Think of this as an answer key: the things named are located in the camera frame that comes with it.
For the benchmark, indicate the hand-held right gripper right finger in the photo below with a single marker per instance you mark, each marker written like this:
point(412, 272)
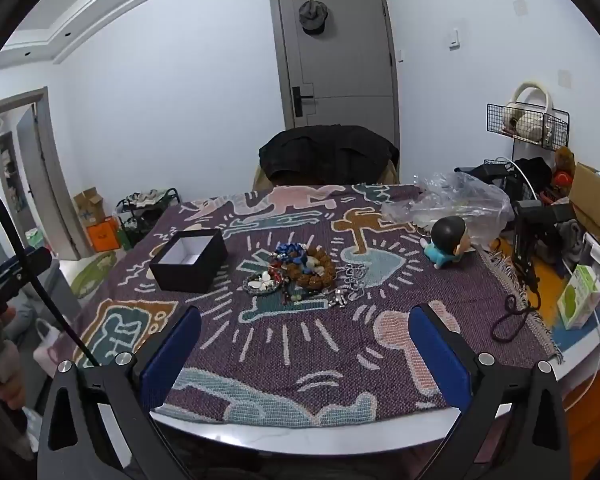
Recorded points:
point(437, 355)

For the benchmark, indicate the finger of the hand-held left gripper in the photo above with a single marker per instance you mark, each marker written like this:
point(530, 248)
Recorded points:
point(30, 261)

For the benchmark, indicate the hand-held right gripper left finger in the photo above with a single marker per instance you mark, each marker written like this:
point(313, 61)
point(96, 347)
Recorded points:
point(172, 355)

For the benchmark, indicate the black square box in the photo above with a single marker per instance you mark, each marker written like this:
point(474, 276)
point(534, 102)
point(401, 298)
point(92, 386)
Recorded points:
point(187, 270)

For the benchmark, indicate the cream flower hair clip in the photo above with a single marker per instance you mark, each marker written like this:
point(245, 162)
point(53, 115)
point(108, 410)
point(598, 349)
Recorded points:
point(261, 281)

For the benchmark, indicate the pile of jewelry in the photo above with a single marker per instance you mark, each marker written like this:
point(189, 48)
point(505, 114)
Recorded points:
point(312, 272)

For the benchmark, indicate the person's left hand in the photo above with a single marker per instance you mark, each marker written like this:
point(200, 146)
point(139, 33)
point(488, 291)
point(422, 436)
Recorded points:
point(10, 391)

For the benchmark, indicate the green round floor mat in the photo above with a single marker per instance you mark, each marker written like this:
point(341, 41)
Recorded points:
point(92, 272)

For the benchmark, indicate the white tote bag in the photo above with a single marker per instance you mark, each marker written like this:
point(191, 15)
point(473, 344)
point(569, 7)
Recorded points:
point(45, 345)

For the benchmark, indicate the orange box on floor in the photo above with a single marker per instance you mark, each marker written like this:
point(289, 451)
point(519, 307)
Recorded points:
point(102, 236)

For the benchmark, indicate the open grey side door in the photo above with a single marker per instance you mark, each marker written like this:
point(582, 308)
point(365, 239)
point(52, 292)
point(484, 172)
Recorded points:
point(47, 185)

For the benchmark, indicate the small cardboard box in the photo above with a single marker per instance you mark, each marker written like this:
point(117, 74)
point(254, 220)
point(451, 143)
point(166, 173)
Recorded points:
point(87, 207)

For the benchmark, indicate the black-haired doll figurine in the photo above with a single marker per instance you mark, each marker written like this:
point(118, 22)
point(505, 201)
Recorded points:
point(447, 240)

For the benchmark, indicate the black shoe rack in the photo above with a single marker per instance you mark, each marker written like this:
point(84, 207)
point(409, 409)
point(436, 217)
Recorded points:
point(145, 210)

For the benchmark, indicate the printed purple blanket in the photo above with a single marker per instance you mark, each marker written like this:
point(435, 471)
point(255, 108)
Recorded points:
point(300, 360)

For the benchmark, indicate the green and white carton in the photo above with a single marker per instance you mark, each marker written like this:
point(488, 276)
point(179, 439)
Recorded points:
point(577, 300)

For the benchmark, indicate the black desk stand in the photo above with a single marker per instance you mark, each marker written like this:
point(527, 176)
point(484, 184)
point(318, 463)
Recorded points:
point(530, 230)

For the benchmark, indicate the clear plastic bag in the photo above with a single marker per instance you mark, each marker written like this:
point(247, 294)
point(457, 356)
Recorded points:
point(460, 200)

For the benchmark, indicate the black bag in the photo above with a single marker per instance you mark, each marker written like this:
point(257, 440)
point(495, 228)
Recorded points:
point(535, 172)

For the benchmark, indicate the brown cardboard box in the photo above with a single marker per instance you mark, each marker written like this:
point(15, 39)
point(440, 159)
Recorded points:
point(592, 195)

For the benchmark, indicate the brown plush toy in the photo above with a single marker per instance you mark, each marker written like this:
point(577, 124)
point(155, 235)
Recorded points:
point(564, 165)

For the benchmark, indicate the grey cap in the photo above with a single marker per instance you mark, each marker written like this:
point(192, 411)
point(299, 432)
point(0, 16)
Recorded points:
point(313, 15)

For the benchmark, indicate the white light switch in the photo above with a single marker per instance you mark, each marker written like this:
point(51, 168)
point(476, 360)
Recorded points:
point(455, 39)

